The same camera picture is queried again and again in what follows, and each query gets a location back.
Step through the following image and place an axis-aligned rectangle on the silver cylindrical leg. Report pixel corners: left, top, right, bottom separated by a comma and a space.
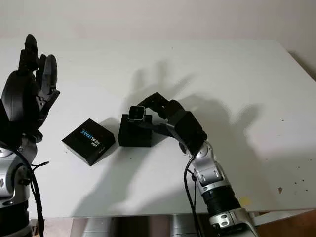
171, 214, 198, 237
82, 217, 119, 237

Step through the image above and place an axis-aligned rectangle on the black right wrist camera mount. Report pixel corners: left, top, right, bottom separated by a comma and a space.
173, 110, 208, 156

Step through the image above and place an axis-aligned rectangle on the black RealSense box lid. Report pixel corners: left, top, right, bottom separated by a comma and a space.
61, 118, 116, 166

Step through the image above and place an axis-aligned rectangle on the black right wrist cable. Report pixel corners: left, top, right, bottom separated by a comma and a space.
184, 153, 202, 237

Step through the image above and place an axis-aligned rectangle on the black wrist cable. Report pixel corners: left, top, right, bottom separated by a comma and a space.
0, 140, 50, 237
184, 153, 202, 237

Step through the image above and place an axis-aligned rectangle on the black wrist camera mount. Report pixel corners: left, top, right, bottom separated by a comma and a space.
0, 98, 12, 146
173, 110, 208, 156

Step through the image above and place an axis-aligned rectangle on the silver RealSense depth camera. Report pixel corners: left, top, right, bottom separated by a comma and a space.
127, 105, 146, 122

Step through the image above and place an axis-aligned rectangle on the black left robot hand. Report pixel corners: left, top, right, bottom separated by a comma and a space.
1, 34, 61, 143

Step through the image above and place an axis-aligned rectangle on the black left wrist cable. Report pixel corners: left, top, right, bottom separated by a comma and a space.
0, 140, 50, 237

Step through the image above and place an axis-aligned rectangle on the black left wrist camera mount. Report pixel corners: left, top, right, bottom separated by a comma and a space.
0, 98, 12, 146

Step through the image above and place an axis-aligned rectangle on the black camera box base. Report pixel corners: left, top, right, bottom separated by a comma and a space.
118, 114, 153, 148

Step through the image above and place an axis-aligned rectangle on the white table frame bar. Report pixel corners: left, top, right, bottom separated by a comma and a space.
251, 209, 316, 227

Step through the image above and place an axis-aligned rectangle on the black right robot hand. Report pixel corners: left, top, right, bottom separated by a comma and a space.
137, 92, 191, 140

